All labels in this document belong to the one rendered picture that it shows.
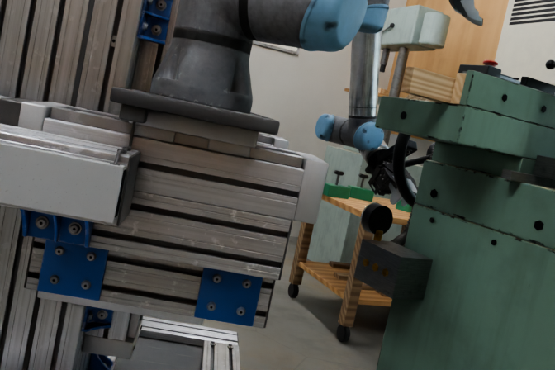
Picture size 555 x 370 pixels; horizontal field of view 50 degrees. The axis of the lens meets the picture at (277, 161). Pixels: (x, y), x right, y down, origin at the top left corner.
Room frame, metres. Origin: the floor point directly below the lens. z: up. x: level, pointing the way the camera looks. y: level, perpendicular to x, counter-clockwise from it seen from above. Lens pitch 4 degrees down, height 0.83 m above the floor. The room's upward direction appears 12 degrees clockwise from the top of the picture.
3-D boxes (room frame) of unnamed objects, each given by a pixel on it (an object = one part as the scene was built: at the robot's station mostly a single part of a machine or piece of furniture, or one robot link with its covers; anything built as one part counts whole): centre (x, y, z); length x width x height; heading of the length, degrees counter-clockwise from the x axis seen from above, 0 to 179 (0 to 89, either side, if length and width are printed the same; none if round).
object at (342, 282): (2.65, -0.55, 0.32); 0.66 x 0.57 x 0.64; 114
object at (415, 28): (3.55, -0.60, 0.79); 0.62 x 0.48 x 1.58; 24
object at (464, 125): (1.22, -0.45, 0.87); 0.61 x 0.30 x 0.06; 120
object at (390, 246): (1.14, -0.26, 0.58); 0.12 x 0.08 x 0.08; 30
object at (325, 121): (1.68, -0.15, 0.82); 0.11 x 0.11 x 0.08; 27
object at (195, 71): (0.89, 0.13, 0.87); 0.15 x 0.15 x 0.10
